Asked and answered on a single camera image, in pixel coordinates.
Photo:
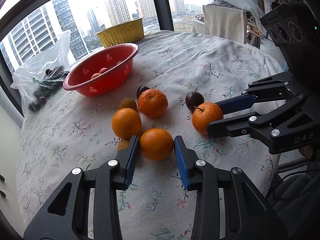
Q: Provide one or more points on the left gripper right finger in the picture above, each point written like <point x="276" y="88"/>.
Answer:
<point x="248" y="215"/>

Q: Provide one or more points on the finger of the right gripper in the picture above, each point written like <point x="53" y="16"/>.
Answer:
<point x="237" y="103"/>
<point x="240" y="126"/>

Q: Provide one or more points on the mandarin with stem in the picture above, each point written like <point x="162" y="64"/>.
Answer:
<point x="204" y="114"/>

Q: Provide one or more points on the small mandarin orange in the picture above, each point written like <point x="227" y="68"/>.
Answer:
<point x="156" y="144"/>

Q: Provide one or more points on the dark plum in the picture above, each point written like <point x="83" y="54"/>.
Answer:
<point x="193" y="99"/>
<point x="140" y="90"/>

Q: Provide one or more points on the large smooth orange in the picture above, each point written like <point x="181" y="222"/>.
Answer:
<point x="125" y="123"/>

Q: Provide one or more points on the brown longan fruit back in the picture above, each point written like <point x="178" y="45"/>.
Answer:
<point x="128" y="103"/>

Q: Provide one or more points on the bumpy mandarin orange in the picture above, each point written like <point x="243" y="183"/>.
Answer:
<point x="152" y="103"/>

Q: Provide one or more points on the red grape tomato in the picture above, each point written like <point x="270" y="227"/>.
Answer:
<point x="95" y="75"/>

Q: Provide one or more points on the person right hand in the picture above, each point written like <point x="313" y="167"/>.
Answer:
<point x="306" y="151"/>

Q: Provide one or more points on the clothes drying rack with laundry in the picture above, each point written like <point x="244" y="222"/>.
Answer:
<point x="236" y="20"/>

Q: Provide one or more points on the red plastic colander bowl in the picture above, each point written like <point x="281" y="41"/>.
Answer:
<point x="79" y="78"/>

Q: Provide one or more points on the clear plastic bag of fruit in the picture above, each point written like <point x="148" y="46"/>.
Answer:
<point x="42" y="75"/>

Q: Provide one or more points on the yellow foil container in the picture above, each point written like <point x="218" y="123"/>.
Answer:
<point x="127" y="32"/>

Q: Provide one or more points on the black cabinet handle right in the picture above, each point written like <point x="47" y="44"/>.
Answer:
<point x="3" y="194"/>

